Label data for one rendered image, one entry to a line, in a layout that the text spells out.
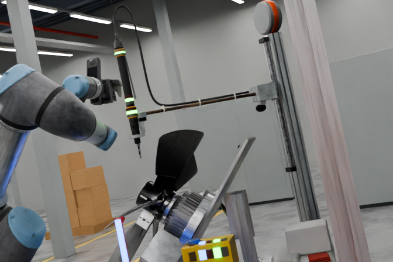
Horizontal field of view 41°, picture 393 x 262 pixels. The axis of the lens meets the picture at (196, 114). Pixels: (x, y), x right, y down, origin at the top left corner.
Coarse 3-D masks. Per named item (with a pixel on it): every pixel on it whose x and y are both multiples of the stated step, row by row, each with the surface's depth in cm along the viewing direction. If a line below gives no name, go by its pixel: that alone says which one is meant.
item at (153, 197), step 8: (152, 184) 219; (144, 192) 216; (152, 192) 216; (160, 192) 216; (176, 192) 218; (136, 200) 217; (144, 200) 216; (152, 200) 215; (160, 200) 216; (168, 200) 213; (144, 208) 217; (152, 208) 216; (160, 208) 213; (160, 216) 213
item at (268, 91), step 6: (264, 84) 233; (270, 84) 234; (252, 90) 237; (258, 90) 232; (264, 90) 233; (270, 90) 234; (276, 90) 236; (252, 96) 238; (258, 96) 232; (264, 96) 232; (270, 96) 234; (276, 96) 235
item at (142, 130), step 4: (140, 112) 213; (144, 112) 213; (140, 116) 212; (144, 116) 213; (140, 120) 212; (144, 120) 212; (140, 124) 212; (140, 128) 212; (144, 128) 213; (140, 132) 213; (144, 132) 212; (128, 136) 211; (132, 136) 209; (136, 136) 209; (140, 136) 210
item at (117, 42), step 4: (116, 36) 213; (116, 40) 213; (120, 40) 213; (116, 44) 212; (120, 44) 213; (116, 48) 215; (120, 48) 216; (132, 120) 211; (136, 120) 212; (132, 124) 211; (136, 124) 211; (132, 128) 211; (136, 128) 211; (132, 132) 211; (136, 132) 211; (136, 140) 211
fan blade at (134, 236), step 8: (136, 224) 219; (128, 232) 221; (136, 232) 216; (144, 232) 214; (128, 240) 217; (136, 240) 214; (128, 248) 214; (136, 248) 211; (112, 256) 221; (120, 256) 214
